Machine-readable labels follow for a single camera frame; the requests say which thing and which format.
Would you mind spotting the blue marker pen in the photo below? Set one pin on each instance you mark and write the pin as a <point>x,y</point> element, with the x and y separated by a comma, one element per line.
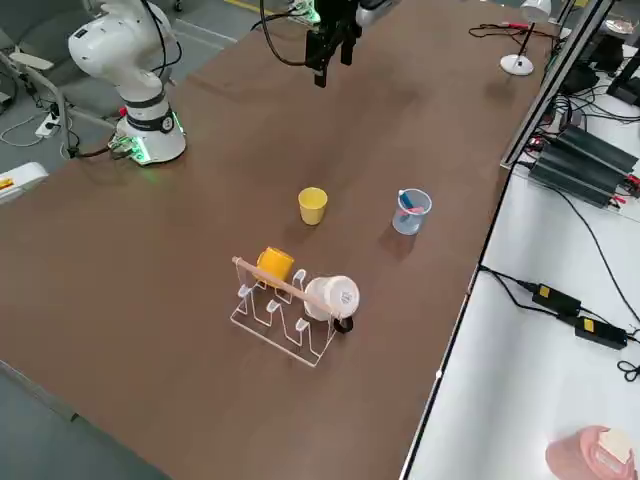
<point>407,200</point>

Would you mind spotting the yellow-orange mug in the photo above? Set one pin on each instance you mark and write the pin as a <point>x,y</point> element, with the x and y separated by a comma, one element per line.
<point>275,265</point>

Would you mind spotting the orange marker pen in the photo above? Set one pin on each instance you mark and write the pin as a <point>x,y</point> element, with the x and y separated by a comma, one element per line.
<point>415,210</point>

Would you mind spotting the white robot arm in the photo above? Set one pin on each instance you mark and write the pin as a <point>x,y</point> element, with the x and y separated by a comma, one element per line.
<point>375,10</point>
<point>125,55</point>

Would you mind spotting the clear plastic measuring beaker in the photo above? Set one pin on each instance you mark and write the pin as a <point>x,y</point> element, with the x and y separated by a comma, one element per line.
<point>411,225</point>

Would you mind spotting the black finned power supply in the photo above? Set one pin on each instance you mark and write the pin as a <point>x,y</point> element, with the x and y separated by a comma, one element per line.
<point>575,177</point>
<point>600,150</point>

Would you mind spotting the white ceramic mug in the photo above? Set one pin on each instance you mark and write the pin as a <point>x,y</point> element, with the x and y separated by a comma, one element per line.
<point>330,297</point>

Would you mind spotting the black power adapter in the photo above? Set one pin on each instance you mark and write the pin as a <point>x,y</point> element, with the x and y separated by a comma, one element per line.
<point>555,299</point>
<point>600,332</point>

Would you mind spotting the pink marker pen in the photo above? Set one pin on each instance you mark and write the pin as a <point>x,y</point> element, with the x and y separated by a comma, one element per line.
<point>512,23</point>

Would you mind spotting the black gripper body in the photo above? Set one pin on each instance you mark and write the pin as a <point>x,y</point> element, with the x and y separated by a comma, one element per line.
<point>340,15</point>

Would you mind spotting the white desk lamp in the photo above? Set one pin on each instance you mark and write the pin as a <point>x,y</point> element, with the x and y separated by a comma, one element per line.
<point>517,65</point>

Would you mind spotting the aluminium frame post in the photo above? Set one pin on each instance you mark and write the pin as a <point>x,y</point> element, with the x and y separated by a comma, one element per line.
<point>550,80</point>

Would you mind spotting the yellow plastic cup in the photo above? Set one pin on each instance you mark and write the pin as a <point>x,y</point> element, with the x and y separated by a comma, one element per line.
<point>312,210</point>

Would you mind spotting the pink tape roll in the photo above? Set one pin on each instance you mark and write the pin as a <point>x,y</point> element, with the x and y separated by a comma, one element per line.
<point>585,452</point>

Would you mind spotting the white power strip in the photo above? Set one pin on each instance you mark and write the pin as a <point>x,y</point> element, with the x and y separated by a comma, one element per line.
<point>47,125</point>

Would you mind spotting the grey chair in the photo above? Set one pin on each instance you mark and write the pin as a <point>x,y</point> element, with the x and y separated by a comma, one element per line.
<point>45,75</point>

